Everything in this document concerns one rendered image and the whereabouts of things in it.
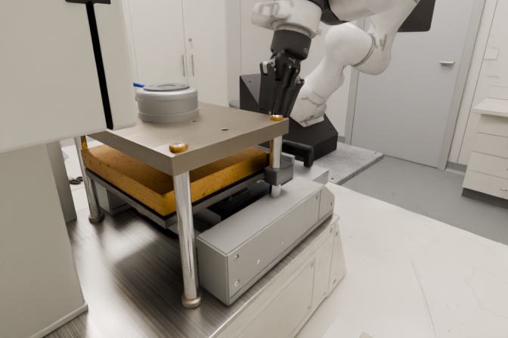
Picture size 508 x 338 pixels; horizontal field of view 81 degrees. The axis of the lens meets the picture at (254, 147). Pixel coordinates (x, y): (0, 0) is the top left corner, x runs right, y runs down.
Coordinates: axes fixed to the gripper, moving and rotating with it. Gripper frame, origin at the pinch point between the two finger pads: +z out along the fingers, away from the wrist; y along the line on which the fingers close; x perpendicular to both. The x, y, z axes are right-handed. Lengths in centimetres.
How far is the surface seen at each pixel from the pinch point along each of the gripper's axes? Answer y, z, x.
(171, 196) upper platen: -28.6, 7.4, -10.9
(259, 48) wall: 251, -102, 236
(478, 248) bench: 41, 14, -36
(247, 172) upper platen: -17.1, 4.5, -10.7
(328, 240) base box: -0.3, 14.0, -17.3
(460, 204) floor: 239, 22, -21
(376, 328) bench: 6.7, 26.7, -26.4
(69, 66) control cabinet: -41.7, -2.6, -17.1
